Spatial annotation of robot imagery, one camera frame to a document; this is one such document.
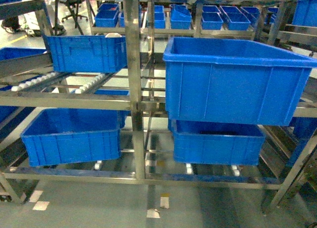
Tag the large blue bin right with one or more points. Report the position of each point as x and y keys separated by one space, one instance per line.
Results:
x=233 y=81

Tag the blue bin upper left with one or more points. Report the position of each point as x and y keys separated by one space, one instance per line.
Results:
x=94 y=54

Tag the steel rack vertical post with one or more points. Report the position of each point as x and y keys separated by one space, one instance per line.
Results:
x=132 y=33

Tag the steel rack front crossbar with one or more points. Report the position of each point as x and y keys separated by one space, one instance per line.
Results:
x=64 y=100

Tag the blue bin lower left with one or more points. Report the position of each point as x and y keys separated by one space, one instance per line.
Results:
x=65 y=136

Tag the white roller track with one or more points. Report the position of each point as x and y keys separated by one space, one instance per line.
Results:
x=97 y=79

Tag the blue bin lower right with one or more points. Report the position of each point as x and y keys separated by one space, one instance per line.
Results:
x=216 y=143

